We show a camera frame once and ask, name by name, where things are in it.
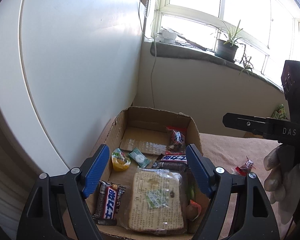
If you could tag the green candy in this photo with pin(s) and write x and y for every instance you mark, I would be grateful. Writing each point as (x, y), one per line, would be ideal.
(190, 192)

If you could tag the brown cardboard box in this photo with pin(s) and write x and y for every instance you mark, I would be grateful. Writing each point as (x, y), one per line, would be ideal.
(145, 129)

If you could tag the red date snack bag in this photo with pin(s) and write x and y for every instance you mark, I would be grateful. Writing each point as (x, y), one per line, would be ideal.
(245, 168)

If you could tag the white gloved hand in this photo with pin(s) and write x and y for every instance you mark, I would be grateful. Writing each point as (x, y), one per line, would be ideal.
(284, 188)

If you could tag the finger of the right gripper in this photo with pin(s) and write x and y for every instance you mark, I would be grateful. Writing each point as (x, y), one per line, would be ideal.
(269, 128)

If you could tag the orange jelly cup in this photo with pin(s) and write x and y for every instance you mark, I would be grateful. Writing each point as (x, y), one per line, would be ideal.
(119, 161)

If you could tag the teal mint candy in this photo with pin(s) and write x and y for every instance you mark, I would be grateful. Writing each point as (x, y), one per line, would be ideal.
(139, 158)

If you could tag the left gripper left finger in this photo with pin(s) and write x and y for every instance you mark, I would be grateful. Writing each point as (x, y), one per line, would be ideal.
(41, 217)

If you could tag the pink table cloth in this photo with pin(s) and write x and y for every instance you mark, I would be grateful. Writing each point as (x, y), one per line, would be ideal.
(224, 151)

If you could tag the green printed bag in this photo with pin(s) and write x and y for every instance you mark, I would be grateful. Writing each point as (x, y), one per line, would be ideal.
(279, 113)

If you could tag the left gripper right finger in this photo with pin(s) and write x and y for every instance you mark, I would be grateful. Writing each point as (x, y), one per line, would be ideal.
(253, 216)

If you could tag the dark snickers bar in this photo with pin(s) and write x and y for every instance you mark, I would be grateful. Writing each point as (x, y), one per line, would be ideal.
(176, 163)

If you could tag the potted spider plant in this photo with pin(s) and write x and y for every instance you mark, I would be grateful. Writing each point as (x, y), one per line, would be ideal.
(226, 49)

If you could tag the white power box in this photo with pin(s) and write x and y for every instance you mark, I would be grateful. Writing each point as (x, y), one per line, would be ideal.
(167, 36)

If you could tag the bread cracker pack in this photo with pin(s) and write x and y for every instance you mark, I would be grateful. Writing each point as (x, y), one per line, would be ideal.
(156, 202)

